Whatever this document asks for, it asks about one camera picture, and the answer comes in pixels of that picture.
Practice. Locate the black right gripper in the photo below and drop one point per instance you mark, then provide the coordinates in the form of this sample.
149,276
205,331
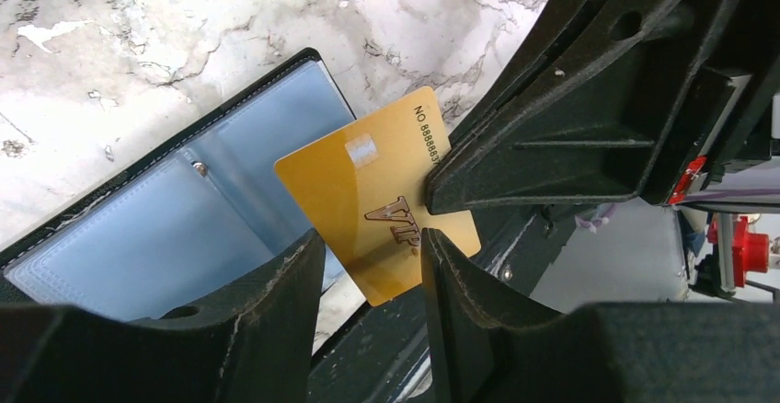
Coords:
608,100

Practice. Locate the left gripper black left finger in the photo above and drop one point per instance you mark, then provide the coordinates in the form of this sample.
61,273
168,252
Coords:
249,341

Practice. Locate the black leather card holder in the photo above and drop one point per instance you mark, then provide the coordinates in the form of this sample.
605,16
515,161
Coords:
201,210

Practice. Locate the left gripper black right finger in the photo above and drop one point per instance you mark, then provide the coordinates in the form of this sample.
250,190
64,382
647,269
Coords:
489,343

